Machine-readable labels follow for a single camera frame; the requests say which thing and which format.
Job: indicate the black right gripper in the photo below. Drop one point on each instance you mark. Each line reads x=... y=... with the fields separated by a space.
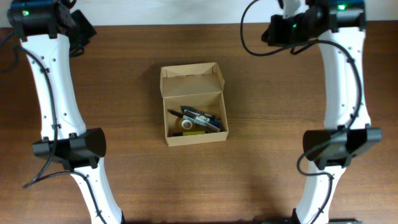
x=274 y=30

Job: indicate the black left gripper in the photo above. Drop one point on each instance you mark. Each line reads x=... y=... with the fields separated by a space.
x=90 y=31

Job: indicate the black clear ballpoint pen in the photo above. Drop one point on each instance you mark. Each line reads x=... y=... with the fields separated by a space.
x=211 y=116

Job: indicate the black whiteboard marker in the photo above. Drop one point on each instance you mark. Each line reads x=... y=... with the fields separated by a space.
x=211 y=126

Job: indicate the brown cardboard box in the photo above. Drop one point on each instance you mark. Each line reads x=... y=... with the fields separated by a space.
x=199 y=86

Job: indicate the yellow tape roll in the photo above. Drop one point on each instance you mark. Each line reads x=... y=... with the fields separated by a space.
x=184 y=125

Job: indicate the blue whiteboard marker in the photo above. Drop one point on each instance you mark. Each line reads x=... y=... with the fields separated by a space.
x=213 y=122

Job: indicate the black Sharpie marker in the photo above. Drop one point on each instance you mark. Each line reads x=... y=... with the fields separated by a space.
x=187 y=118

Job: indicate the yellow highlighter marker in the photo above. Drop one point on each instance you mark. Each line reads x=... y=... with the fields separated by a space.
x=189 y=133

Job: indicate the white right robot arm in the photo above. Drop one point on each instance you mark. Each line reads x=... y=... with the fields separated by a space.
x=339 y=29

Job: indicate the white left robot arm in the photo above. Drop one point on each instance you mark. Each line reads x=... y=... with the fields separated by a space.
x=50 y=34

